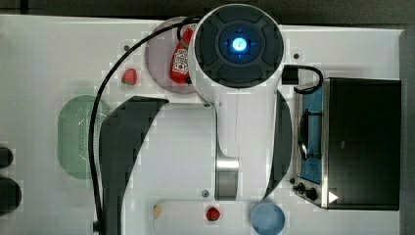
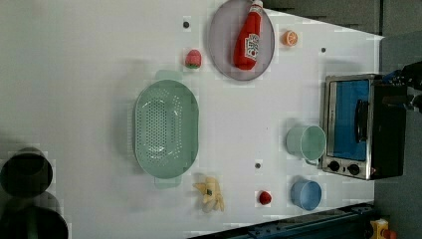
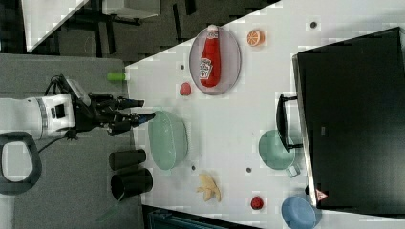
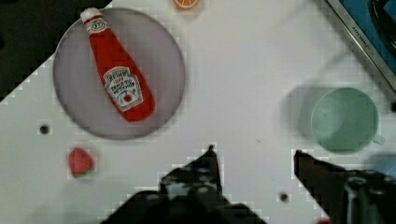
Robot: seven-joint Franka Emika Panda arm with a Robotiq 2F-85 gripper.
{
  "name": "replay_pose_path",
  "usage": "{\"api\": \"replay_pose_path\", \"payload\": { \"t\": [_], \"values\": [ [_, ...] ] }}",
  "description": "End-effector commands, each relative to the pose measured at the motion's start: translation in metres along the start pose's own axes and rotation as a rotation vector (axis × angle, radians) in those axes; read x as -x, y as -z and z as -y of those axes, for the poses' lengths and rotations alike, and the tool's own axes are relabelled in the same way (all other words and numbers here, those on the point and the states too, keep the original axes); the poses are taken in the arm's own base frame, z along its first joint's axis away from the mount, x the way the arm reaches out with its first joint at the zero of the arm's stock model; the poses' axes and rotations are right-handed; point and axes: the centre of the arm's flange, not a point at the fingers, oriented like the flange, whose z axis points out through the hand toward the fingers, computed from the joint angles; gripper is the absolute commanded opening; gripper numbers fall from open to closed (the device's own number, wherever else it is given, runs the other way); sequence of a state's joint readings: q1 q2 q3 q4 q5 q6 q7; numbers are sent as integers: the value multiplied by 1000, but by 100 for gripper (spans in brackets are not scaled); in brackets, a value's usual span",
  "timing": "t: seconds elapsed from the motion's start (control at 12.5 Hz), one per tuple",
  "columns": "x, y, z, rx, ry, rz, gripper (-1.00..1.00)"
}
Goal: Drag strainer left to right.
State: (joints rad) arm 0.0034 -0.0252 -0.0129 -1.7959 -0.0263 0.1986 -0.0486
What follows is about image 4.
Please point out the silver toaster oven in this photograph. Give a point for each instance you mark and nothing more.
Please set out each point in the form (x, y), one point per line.
(370, 24)

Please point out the blue plastic bowl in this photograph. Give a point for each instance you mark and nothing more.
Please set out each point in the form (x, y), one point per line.
(383, 163)

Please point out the red ketchup bottle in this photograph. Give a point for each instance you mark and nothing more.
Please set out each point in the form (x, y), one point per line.
(123, 81)

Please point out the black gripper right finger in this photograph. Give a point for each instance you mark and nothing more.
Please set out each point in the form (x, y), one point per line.
(347, 196)

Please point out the small red fruit toy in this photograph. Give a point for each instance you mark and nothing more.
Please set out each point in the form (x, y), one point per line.
(324, 221)

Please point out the orange slice toy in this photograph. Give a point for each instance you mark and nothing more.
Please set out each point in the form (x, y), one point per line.
(185, 4)

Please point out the grey round plate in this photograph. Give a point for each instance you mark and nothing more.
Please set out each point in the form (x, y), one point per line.
(82, 94)

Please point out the green plastic cup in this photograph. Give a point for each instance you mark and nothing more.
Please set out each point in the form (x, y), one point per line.
(342, 121)

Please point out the red strawberry toy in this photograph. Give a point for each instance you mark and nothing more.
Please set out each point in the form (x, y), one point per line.
(80, 162)

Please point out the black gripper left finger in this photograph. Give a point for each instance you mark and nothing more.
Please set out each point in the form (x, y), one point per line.
(191, 194)

